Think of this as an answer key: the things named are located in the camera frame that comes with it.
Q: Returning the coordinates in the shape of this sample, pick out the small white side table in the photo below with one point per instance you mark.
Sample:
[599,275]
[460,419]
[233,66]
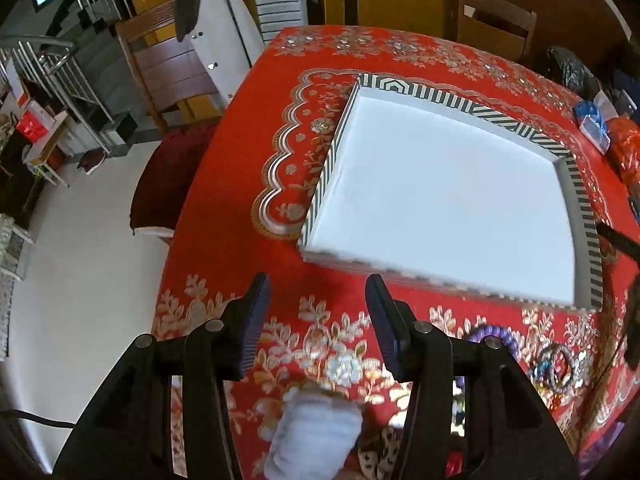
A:
[47,150]

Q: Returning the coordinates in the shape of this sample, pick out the red box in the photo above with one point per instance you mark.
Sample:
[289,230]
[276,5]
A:
[32,127]

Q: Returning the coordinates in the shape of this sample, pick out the red floral tablecloth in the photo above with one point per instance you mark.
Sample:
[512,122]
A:
[280,110]

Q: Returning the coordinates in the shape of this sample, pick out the metal stair railing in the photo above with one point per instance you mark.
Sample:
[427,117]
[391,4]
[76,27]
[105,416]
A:
[60,60]

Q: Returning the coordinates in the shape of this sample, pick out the leopard print hair bow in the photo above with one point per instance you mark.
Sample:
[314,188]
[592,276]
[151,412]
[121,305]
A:
[380,455]

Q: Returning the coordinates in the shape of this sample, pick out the white striped-rim box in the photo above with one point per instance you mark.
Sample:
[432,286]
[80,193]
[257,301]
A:
[440,185]

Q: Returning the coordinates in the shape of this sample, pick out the white slatted panel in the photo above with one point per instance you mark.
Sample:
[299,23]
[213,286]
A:
[277,0]

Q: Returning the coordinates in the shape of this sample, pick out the round wooden table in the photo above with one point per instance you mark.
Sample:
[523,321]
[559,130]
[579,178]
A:
[565,0]

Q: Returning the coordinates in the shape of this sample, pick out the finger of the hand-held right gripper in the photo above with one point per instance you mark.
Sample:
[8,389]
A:
[634,330]
[617,237]

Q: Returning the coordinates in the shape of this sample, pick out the dark red seat cushion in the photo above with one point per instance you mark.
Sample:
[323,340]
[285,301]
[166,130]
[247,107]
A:
[170,175]

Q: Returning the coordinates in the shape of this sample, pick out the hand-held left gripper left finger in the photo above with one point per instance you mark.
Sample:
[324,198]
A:
[257,310]

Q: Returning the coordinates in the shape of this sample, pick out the wooden chair with slatted back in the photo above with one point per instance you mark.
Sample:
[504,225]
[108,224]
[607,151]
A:
[170,70]

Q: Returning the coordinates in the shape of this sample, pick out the dark wooden chair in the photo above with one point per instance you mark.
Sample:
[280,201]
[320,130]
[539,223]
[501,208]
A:
[500,15]

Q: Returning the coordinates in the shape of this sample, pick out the white fluffy scrunchie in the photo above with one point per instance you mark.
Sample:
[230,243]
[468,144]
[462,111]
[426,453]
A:
[315,430]

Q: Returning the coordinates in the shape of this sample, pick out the black plastic bag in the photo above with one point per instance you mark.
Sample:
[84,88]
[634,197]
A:
[570,67]

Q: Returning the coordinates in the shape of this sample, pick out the orange plastic bag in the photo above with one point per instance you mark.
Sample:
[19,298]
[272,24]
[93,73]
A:
[627,145]

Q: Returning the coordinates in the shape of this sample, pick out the blue plastic bag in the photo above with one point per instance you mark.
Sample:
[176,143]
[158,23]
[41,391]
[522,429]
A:
[590,120]

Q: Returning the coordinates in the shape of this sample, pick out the grey coat with dark collar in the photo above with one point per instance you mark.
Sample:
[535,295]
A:
[225,30]

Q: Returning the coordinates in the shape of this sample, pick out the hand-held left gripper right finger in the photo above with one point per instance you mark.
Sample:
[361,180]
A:
[382,320]

